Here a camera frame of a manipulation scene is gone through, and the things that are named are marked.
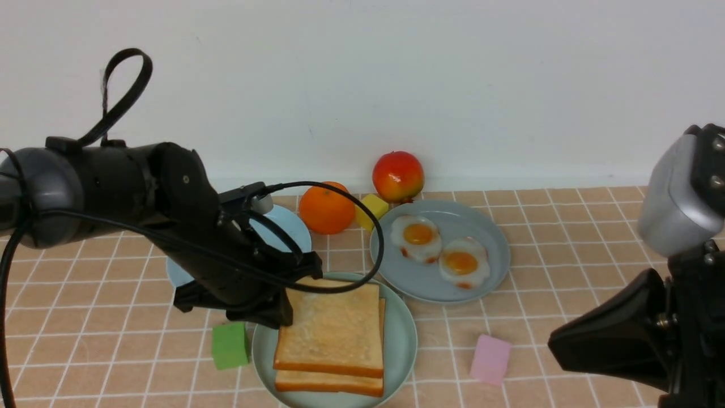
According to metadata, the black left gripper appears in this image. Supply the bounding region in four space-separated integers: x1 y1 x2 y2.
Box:
153 212 323 330

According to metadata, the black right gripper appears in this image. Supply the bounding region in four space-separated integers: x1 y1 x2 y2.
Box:
547 240 723 407

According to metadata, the toast slice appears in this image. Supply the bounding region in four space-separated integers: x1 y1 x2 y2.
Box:
274 297 386 397
274 283 384 378

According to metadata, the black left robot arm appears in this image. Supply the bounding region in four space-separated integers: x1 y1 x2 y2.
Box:
2 48 323 321

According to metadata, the light blue bread plate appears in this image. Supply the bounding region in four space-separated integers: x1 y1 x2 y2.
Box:
166 204 312 288

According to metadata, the green cube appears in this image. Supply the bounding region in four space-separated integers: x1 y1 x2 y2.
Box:
211 322 249 370

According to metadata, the orange fruit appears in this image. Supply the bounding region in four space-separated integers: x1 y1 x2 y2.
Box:
298 186 356 235

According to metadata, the yellow cube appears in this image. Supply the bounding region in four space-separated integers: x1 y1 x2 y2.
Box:
355 194 390 231

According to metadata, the teal empty centre plate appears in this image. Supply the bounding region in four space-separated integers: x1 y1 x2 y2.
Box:
250 278 419 407

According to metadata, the pink cube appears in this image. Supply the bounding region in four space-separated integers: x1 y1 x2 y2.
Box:
470 335 512 386

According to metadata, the grey-blue egg plate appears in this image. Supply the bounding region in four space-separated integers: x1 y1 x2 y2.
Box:
370 199 511 304

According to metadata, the red apple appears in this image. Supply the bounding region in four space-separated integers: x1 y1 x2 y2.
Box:
371 151 425 204

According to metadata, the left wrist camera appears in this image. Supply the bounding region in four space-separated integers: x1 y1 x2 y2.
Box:
218 182 275 220

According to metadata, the black left camera cable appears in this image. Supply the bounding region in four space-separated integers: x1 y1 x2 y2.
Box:
0 148 385 408

